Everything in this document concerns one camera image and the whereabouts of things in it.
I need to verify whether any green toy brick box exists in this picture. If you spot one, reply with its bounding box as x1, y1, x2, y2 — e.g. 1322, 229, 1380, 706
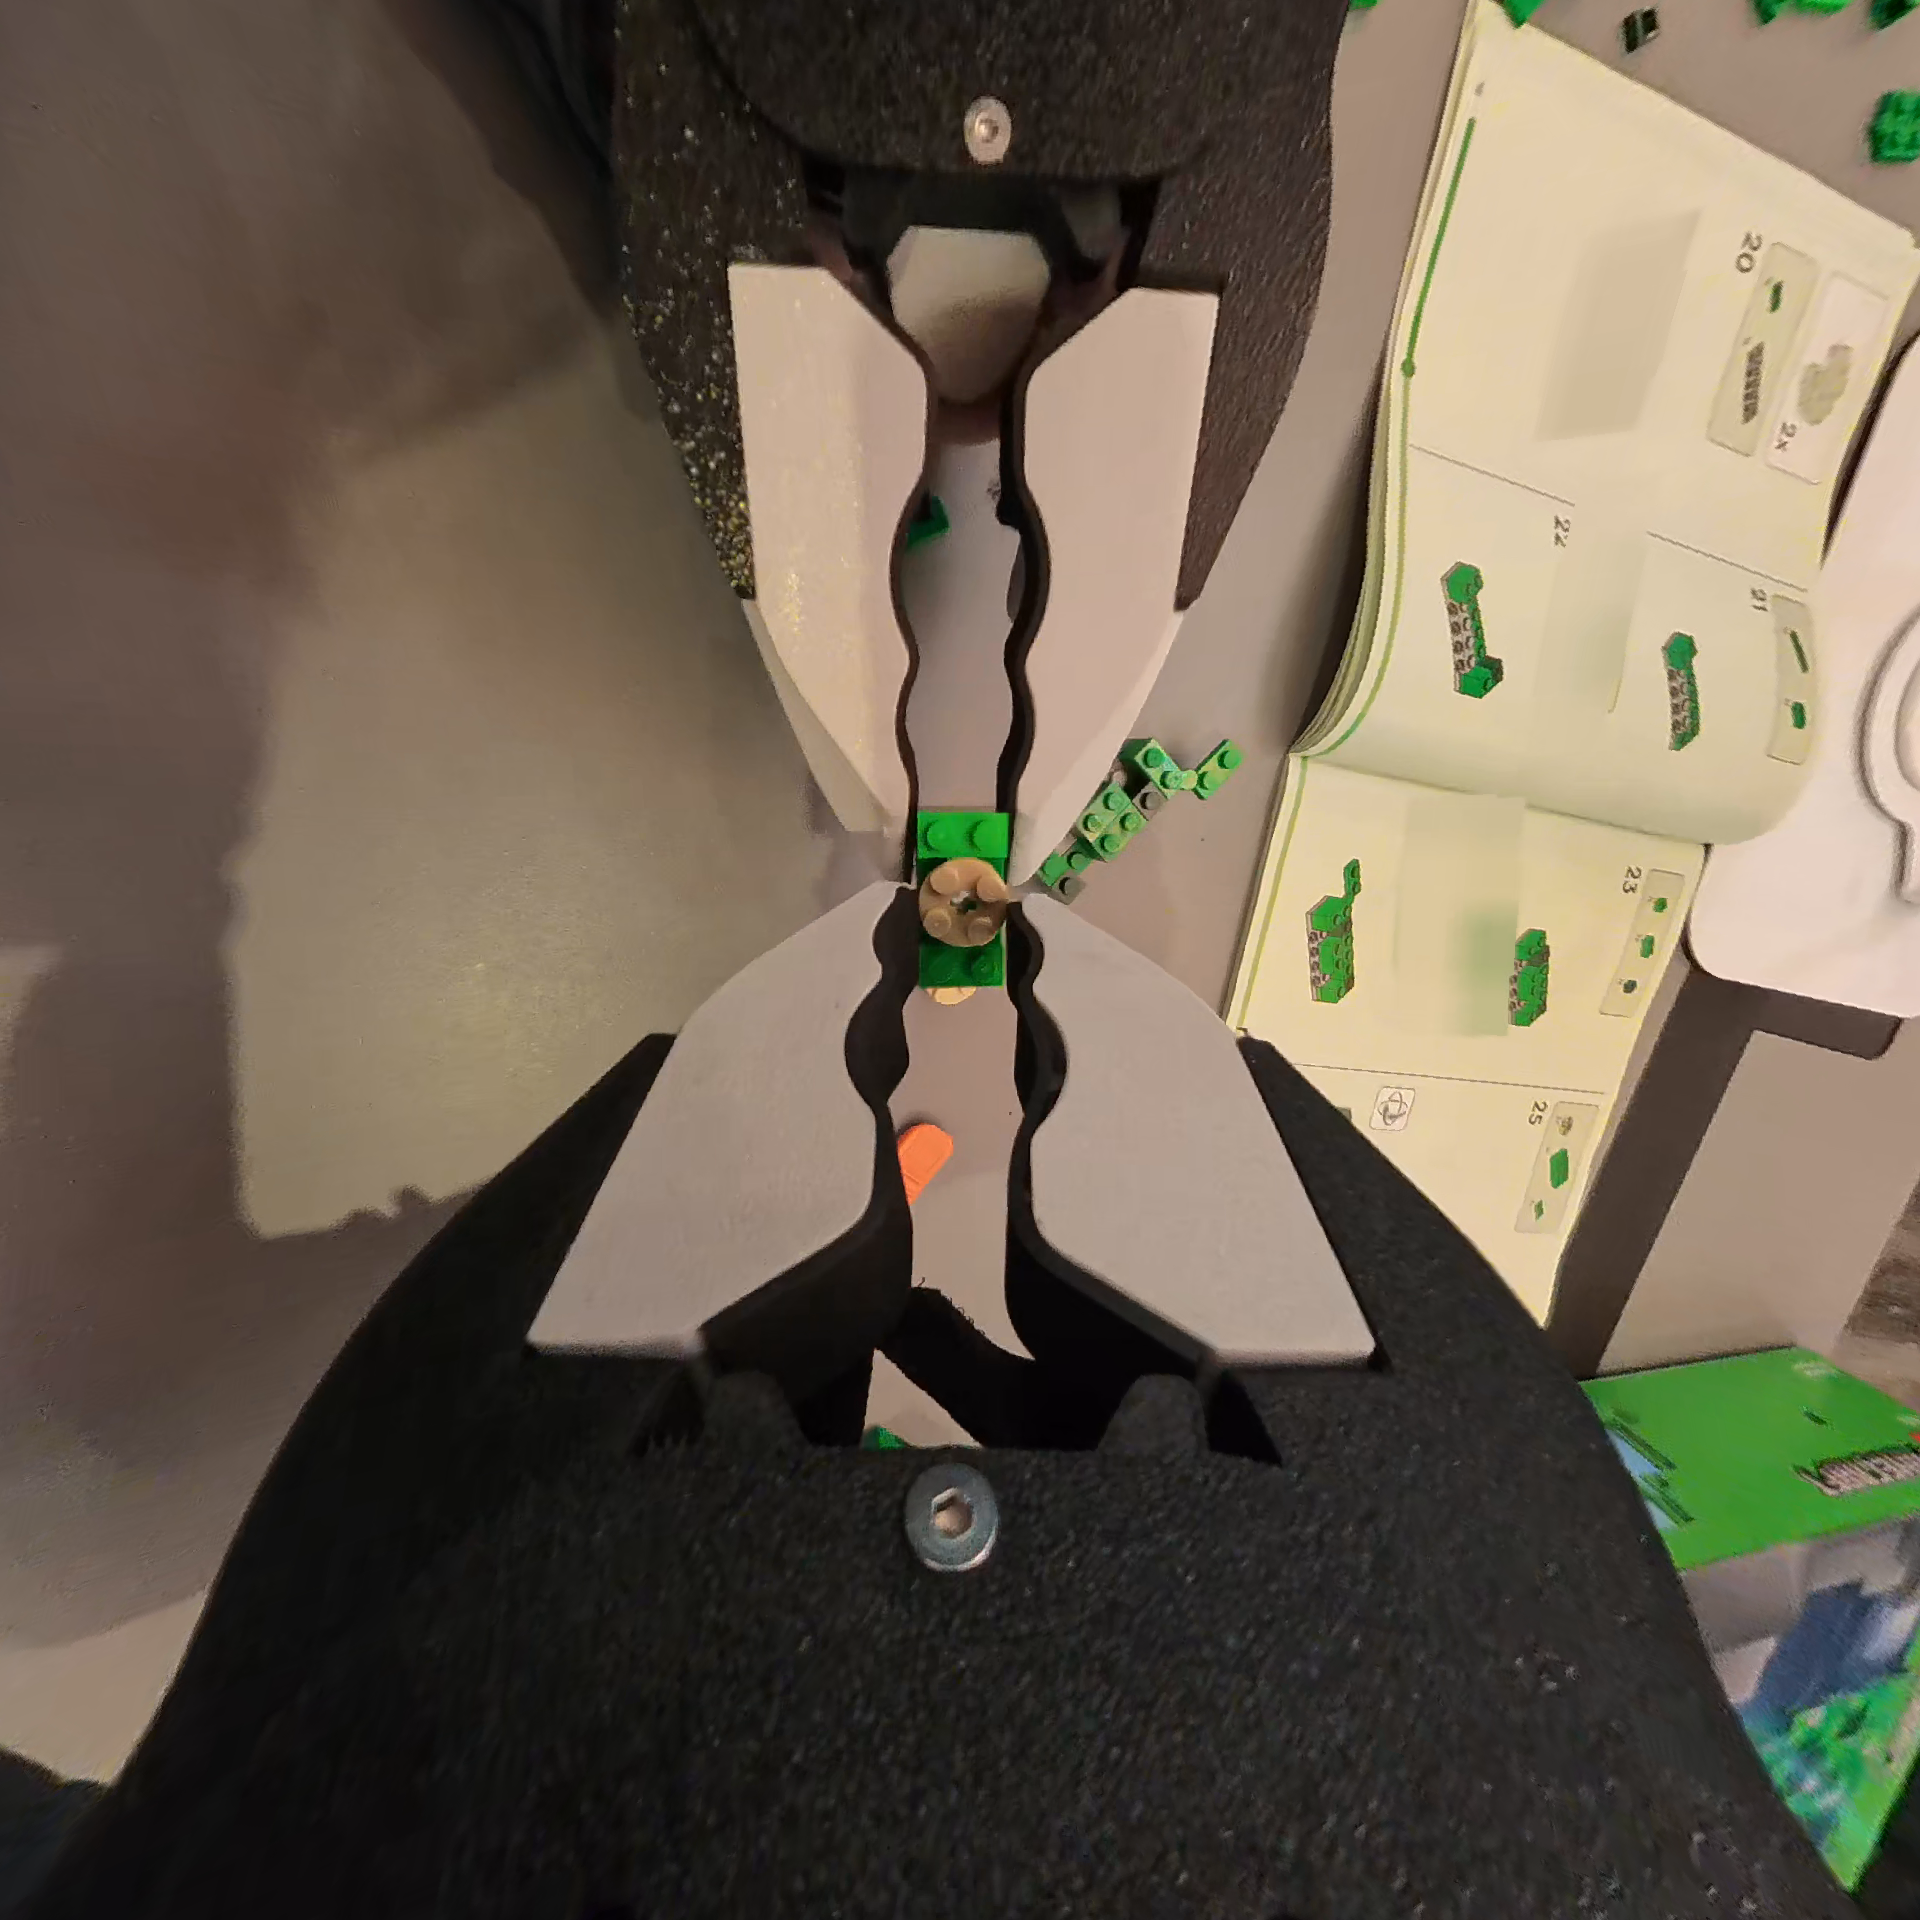
1581, 1341, 1920, 1895

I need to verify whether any white panel stand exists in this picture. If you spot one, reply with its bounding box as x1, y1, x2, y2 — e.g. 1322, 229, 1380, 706
1688, 338, 1920, 1025

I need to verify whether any green plate with tan stud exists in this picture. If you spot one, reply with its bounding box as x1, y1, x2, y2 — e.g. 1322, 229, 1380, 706
913, 807, 1017, 1004

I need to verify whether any green and grey brick cluster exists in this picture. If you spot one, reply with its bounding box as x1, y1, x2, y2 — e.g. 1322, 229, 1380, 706
1035, 736, 1247, 907

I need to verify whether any toy brick instruction booklet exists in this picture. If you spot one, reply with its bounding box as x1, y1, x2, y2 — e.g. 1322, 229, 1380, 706
1223, 0, 1920, 1330

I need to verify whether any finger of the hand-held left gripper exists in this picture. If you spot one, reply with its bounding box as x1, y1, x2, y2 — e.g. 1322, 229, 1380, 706
1004, 283, 1225, 891
727, 263, 934, 840

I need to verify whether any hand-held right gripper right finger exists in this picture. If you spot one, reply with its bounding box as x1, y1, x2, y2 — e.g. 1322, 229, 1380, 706
1001, 897, 1380, 1371

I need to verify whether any grey desk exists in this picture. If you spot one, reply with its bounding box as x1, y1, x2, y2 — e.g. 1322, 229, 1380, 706
0, 0, 1920, 1787

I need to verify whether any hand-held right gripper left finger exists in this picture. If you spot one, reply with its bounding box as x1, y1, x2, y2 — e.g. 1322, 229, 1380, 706
526, 882, 918, 1363

